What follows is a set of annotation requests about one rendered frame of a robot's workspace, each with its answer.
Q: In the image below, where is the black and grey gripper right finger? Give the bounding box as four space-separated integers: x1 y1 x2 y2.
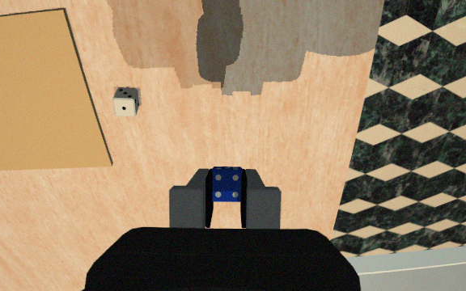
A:
240 169 282 229

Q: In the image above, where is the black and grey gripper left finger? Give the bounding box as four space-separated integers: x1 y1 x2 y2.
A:
169 168 214 228

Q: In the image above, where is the tan square mat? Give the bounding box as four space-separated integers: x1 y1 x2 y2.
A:
0 8 113 171

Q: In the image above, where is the blue die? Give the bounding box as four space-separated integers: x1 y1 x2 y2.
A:
211 167 243 202

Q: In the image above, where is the beige die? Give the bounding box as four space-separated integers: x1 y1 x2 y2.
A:
112 88 139 117

